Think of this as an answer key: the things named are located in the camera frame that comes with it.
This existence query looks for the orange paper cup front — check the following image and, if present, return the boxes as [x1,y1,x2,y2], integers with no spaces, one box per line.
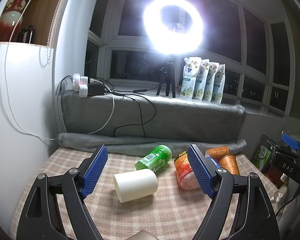
[218,154,240,175]

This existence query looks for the orange paper cup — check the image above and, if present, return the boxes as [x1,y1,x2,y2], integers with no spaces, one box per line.
[218,154,240,175]
[205,145,230,162]

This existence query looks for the orange paper cup rear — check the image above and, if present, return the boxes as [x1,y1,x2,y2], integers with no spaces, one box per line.
[205,145,230,162]

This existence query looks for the white plastic cup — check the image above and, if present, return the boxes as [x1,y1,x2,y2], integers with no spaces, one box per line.
[113,168,158,203]

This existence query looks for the green package on right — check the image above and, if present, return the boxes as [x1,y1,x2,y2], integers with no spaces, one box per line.
[252,144,271,171]

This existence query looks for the orange snack canister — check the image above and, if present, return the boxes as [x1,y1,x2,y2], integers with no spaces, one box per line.
[174,151,199,191]

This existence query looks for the beige plaid mat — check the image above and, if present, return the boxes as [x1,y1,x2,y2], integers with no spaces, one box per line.
[9,146,279,240]

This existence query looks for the green tea bottle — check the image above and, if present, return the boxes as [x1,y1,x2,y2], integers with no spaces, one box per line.
[134,145,172,173]

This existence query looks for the grey rolled blanket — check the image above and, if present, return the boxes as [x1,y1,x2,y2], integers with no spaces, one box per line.
[57,132,248,157]

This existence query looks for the grey back cushion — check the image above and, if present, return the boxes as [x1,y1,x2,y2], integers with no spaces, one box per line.
[61,90,246,144]

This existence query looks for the refill pouch with spout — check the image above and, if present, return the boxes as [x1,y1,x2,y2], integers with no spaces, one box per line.
[180,57,202,99]

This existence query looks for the black power adapter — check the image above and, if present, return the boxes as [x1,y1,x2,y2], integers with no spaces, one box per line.
[88,82,105,96]

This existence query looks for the white power strip plugs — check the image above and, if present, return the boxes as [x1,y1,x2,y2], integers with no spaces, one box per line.
[72,73,88,98]

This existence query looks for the black tripod stand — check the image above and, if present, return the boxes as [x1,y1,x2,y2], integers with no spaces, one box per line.
[156,55,176,98]

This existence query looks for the dark bottle on shelf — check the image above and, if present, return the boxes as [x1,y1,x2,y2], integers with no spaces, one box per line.
[17,25,36,44]

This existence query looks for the red porcelain vase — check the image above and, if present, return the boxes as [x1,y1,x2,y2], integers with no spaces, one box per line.
[0,0,29,42]

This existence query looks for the black cable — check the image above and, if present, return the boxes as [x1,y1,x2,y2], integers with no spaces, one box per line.
[57,75,158,138]

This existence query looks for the bright ring light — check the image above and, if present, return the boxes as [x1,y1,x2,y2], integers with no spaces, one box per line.
[143,0,204,55]

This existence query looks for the white bead chain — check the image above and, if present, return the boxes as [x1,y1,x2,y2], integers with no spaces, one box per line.
[38,0,71,68]

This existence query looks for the white cable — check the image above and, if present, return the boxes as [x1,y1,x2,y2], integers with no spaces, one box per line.
[3,0,115,140]

